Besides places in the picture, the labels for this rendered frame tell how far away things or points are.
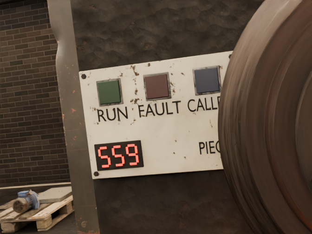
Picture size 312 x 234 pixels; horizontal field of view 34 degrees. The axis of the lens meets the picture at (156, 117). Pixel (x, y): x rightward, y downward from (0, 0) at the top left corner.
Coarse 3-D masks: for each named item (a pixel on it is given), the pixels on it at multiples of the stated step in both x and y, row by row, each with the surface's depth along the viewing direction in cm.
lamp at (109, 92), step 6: (102, 84) 82; (108, 84) 82; (114, 84) 82; (102, 90) 82; (108, 90) 82; (114, 90) 82; (102, 96) 82; (108, 96) 82; (114, 96) 82; (120, 96) 82; (102, 102) 82; (108, 102) 82; (114, 102) 82
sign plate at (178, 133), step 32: (160, 64) 80; (192, 64) 79; (224, 64) 78; (96, 96) 83; (128, 96) 82; (192, 96) 79; (96, 128) 84; (128, 128) 82; (160, 128) 81; (192, 128) 80; (96, 160) 84; (128, 160) 82; (160, 160) 81; (192, 160) 80
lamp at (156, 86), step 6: (150, 78) 80; (156, 78) 80; (162, 78) 80; (150, 84) 80; (156, 84) 80; (162, 84) 80; (150, 90) 80; (156, 90) 80; (162, 90) 80; (168, 90) 80; (150, 96) 80; (156, 96) 80; (162, 96) 80; (168, 96) 80
